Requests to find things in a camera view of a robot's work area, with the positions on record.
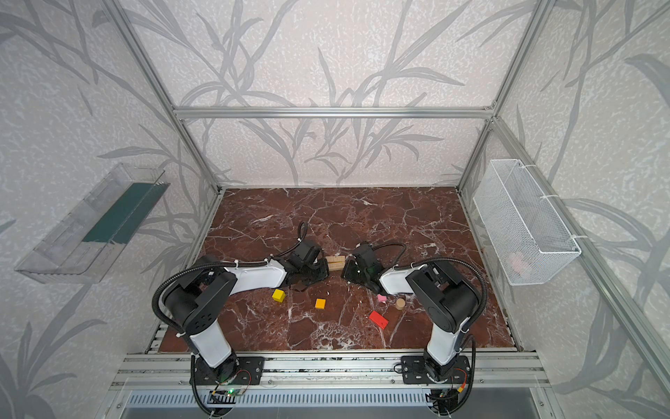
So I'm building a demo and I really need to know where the natural wood long block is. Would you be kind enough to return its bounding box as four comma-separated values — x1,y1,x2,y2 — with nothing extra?
328,262,345,272

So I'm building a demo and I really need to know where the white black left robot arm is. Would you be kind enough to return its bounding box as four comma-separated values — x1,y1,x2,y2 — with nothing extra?
151,222,329,384

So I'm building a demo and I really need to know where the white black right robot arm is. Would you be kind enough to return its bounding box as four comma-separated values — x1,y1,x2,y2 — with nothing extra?
341,242,489,383

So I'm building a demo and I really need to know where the red flat block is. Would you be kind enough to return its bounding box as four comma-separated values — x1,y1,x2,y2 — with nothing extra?
368,311,389,330

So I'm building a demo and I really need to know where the yellow cube front left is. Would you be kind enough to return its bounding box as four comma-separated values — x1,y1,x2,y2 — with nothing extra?
272,289,286,303

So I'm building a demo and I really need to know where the pink item in basket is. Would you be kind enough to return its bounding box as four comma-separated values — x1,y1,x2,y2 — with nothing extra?
509,252,532,278

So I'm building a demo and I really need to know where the white wire mesh basket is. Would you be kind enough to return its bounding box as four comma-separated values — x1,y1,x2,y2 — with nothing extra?
473,159,581,286

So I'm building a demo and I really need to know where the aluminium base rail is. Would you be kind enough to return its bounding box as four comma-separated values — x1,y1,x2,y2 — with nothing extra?
110,348,551,390

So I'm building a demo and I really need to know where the aluminium frame horizontal bar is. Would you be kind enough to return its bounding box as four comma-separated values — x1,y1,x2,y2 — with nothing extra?
174,106,493,120

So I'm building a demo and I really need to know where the clear plastic wall bin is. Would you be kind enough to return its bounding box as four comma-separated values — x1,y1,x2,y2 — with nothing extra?
15,163,170,284

